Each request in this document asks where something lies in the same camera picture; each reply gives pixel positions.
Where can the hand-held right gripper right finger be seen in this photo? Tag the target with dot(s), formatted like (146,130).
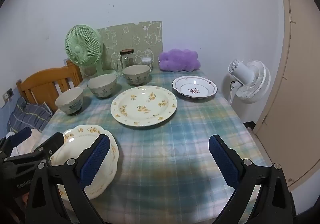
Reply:
(223,161)

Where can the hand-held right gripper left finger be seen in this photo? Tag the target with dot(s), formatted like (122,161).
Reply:
(96,159)

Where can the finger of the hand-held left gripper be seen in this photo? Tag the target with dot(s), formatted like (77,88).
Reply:
(21,136)
(50,145)

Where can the scalloped yellow floral plate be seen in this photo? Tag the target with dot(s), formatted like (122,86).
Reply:
(75,146)

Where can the small bowl dark foot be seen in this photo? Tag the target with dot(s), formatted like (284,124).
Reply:
(68,100)

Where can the large yellow floral plate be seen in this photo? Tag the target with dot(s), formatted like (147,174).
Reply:
(143,106)

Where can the floral ceramic bowl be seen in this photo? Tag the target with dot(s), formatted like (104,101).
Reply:
(102,83)
(136,72)

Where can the white plate red pattern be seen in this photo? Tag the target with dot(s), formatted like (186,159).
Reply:
(195,87)

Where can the white cloth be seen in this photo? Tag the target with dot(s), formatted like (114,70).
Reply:
(26,144)

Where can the blue striped bedding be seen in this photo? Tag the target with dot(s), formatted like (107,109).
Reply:
(30,116)

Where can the plaid tablecloth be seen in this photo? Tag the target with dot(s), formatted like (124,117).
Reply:
(175,143)

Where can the wooden chair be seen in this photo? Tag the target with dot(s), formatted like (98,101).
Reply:
(40,81)

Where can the white standing fan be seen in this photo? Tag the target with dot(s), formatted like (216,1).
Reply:
(252,81)

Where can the green desk fan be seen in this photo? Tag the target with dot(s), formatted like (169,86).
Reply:
(80,47)

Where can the glass jar dark lid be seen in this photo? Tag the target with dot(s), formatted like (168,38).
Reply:
(127,60)

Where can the beige cabinet door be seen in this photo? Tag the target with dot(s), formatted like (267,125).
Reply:
(300,88)

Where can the clear cotton swab container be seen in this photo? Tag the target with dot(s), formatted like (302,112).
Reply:
(146,61)

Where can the purple plush toy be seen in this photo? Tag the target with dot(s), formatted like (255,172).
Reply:
(178,60)

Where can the green printed board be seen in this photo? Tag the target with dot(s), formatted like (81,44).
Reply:
(135,36)

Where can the wall socket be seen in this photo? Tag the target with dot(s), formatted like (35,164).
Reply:
(9,93)

